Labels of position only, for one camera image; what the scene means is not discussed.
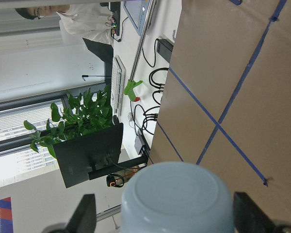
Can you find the person in white shirt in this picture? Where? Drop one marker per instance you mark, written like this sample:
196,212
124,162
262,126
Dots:
91,21

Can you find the black power adapter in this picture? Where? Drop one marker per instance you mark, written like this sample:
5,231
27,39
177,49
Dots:
164,49

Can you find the white keyboard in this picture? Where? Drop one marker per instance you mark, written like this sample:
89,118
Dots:
117,86

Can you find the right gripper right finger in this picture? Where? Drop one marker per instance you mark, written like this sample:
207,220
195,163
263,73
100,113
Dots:
248,217

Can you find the black monitor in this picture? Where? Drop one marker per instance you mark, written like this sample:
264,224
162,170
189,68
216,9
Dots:
85,157

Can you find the green handled grabber tool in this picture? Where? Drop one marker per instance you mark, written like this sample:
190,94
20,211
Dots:
131,84

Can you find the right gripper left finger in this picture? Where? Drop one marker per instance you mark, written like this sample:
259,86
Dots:
84,218

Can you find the light blue cup front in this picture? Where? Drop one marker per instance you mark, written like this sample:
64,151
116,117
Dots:
176,197

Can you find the green potted plant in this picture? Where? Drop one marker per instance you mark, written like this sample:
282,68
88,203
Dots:
82,116

